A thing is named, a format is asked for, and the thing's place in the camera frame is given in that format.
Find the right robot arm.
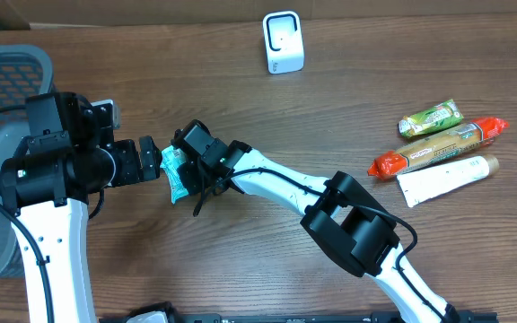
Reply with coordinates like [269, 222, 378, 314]
[171, 119, 460, 322]

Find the orange spaghetti packet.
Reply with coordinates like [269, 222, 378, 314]
[367, 117, 510, 179]

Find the green juice carton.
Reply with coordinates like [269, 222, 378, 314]
[399, 100, 463, 138]

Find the teal snack packet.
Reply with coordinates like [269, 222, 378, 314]
[160, 145, 188, 204]

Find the white cream tube gold cap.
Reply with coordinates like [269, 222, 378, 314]
[397, 154, 500, 208]

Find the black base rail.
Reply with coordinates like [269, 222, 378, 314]
[99, 301, 498, 323]

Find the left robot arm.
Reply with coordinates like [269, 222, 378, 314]
[0, 92, 162, 322]

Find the white barcode scanner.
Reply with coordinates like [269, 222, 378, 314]
[262, 11, 305, 74]

